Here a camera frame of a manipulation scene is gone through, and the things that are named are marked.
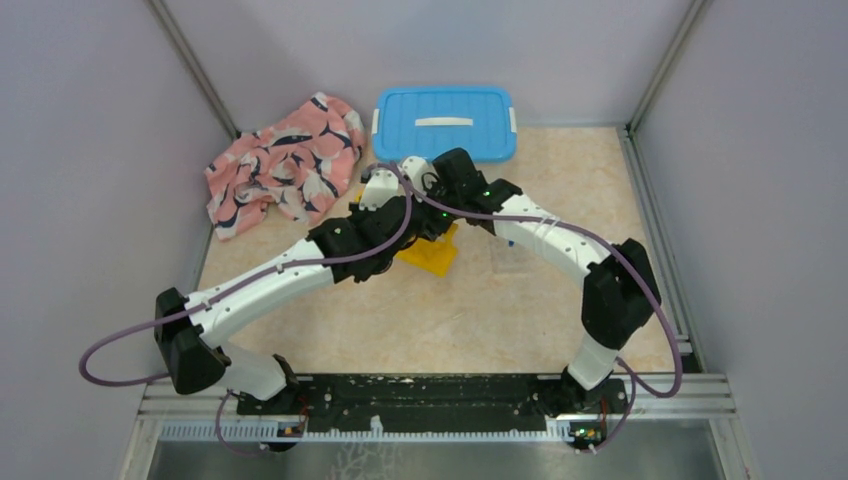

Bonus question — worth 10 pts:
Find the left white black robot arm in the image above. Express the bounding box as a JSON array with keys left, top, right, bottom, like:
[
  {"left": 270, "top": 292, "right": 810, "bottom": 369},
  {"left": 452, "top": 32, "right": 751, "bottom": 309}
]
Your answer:
[{"left": 154, "top": 197, "right": 414, "bottom": 400}]

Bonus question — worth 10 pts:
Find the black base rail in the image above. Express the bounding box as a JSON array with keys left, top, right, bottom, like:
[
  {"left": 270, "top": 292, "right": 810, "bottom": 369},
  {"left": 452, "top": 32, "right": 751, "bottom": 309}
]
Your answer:
[{"left": 237, "top": 374, "right": 628, "bottom": 433}]

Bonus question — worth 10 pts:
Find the yellow test tube rack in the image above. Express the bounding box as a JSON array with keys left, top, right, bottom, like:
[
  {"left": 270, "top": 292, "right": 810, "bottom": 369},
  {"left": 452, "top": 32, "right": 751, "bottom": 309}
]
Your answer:
[{"left": 351, "top": 185, "right": 458, "bottom": 277}]

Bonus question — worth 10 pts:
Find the pink patterned cloth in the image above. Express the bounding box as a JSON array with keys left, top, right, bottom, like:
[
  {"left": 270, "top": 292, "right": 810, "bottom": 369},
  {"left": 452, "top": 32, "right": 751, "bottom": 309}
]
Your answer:
[{"left": 204, "top": 92, "right": 367, "bottom": 241}]

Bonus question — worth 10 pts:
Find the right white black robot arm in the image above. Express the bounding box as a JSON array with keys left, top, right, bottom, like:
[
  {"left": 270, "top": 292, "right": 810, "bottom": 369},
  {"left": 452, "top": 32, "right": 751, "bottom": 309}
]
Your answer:
[{"left": 414, "top": 148, "right": 661, "bottom": 390}]

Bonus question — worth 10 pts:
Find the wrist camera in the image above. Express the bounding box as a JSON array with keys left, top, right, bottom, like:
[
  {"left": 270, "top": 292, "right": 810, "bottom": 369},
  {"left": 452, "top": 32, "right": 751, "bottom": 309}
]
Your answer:
[
  {"left": 400, "top": 156, "right": 434, "bottom": 192},
  {"left": 359, "top": 167, "right": 400, "bottom": 211}
]

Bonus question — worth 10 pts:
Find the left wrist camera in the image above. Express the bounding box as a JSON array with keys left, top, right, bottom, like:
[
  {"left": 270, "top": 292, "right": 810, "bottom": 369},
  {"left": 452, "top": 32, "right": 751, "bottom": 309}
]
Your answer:
[{"left": 359, "top": 167, "right": 400, "bottom": 211}]

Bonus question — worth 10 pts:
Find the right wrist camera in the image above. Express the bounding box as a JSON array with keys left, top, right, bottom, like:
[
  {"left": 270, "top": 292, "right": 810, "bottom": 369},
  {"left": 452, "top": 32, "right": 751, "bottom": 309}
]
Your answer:
[{"left": 400, "top": 156, "right": 434, "bottom": 192}]

